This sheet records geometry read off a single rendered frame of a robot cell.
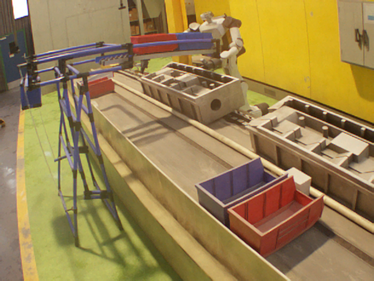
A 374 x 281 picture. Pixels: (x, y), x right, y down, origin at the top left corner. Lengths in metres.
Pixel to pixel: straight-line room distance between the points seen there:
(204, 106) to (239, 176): 0.82
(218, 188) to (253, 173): 0.18
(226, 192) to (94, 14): 7.41
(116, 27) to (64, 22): 1.52
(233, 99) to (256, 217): 1.14
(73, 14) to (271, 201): 7.60
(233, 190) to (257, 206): 0.21
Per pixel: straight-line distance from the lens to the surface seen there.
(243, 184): 1.36
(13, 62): 11.73
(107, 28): 8.43
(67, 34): 8.26
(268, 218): 1.23
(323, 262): 1.09
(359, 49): 3.48
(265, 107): 3.63
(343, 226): 1.25
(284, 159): 1.50
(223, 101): 2.12
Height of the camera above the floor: 1.55
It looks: 25 degrees down
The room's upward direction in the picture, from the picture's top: 7 degrees counter-clockwise
